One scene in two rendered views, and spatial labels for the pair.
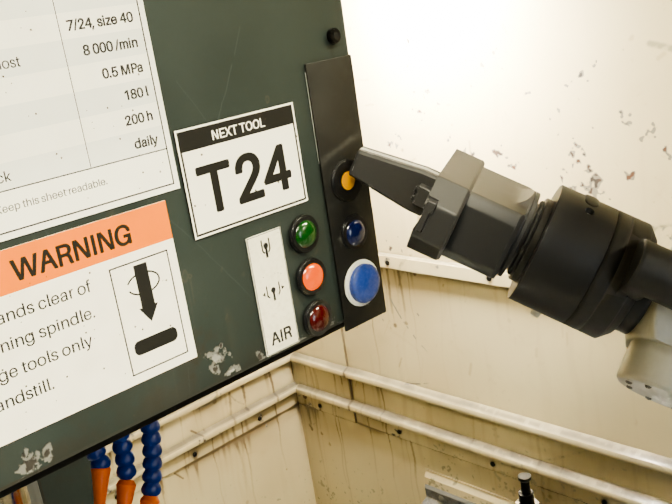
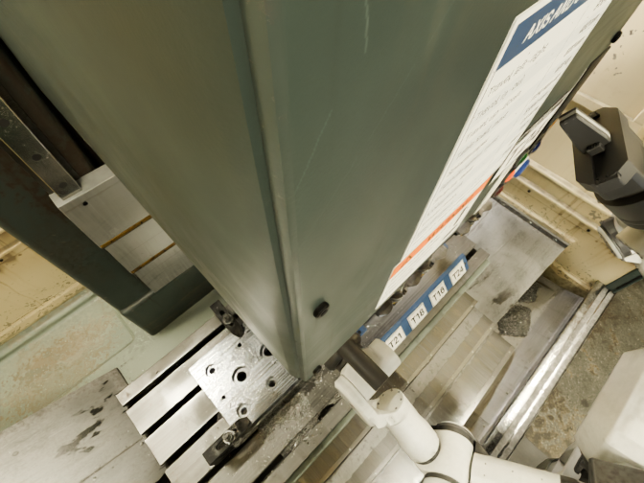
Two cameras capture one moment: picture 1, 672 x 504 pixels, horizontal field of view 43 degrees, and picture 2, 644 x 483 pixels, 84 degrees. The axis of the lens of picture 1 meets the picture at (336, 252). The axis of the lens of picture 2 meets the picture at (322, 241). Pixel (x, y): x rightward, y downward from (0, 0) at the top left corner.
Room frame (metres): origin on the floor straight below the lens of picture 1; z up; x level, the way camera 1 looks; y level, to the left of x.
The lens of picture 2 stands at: (0.29, 0.29, 2.03)
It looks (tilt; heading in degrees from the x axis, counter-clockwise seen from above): 60 degrees down; 355
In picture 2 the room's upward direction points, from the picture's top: 3 degrees clockwise
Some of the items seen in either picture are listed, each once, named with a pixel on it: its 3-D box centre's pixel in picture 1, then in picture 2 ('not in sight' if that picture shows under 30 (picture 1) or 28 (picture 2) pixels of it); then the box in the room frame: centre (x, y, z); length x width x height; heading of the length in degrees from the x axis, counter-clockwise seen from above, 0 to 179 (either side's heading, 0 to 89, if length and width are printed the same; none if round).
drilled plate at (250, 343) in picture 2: not in sight; (256, 364); (0.50, 0.44, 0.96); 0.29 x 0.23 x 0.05; 132
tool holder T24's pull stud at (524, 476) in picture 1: (525, 489); not in sight; (0.84, -0.17, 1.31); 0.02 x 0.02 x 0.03
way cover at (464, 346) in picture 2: not in sight; (416, 400); (0.41, -0.07, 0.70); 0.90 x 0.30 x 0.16; 132
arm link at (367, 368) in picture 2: not in sight; (360, 360); (0.43, 0.19, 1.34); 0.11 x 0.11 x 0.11; 42
